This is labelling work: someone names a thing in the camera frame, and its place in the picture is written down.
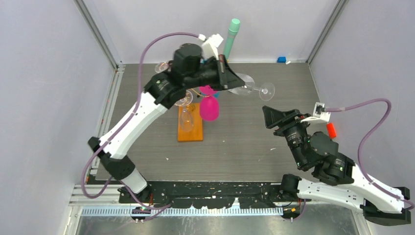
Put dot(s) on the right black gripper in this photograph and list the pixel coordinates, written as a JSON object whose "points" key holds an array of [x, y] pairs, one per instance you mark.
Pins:
{"points": [[272, 116]]}

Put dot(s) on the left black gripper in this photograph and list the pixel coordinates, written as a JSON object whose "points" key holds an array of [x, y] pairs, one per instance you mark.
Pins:
{"points": [[226, 78]]}

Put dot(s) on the clear wine glass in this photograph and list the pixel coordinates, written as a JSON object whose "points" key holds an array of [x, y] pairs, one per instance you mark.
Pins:
{"points": [[266, 91]]}

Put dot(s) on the magenta plastic wine glass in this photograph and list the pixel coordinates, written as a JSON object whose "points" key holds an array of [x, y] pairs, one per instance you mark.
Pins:
{"points": [[209, 106]]}

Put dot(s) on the clear flute glass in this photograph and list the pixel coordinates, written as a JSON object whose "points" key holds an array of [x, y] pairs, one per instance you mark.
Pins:
{"points": [[185, 119]]}

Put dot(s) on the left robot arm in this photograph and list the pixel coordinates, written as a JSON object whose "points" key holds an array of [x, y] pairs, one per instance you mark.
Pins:
{"points": [[186, 71]]}

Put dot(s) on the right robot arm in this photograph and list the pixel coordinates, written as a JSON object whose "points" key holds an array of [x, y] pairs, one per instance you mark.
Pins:
{"points": [[339, 180]]}

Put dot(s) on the orange wooden rack base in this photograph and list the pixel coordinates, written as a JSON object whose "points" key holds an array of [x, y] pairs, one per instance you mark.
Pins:
{"points": [[197, 133]]}

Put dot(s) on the small blue block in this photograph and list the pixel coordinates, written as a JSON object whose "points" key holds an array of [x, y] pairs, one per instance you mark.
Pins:
{"points": [[282, 59]]}

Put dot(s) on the mint green cylinder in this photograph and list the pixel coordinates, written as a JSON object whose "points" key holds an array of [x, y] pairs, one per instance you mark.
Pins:
{"points": [[233, 30]]}

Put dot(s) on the small red block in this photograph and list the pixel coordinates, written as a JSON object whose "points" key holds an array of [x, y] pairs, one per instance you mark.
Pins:
{"points": [[331, 130]]}

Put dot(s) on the clear glass back left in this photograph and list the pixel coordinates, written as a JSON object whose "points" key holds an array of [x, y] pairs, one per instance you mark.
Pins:
{"points": [[162, 66]]}

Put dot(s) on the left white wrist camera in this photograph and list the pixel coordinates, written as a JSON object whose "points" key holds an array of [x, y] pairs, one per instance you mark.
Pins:
{"points": [[210, 45]]}

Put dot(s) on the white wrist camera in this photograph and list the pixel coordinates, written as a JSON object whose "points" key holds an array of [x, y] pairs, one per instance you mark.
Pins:
{"points": [[319, 115], [210, 45]]}

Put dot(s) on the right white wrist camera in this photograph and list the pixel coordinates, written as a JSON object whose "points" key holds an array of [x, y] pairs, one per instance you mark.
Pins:
{"points": [[319, 115]]}

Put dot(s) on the gold wire glass rack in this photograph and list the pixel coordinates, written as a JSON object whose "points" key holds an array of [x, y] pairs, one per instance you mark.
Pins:
{"points": [[189, 96]]}

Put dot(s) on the black base frame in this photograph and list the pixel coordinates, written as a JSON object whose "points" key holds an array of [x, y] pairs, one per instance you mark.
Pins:
{"points": [[210, 195]]}

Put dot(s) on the slotted metal rail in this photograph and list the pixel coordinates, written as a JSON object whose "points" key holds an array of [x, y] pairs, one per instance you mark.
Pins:
{"points": [[170, 212]]}

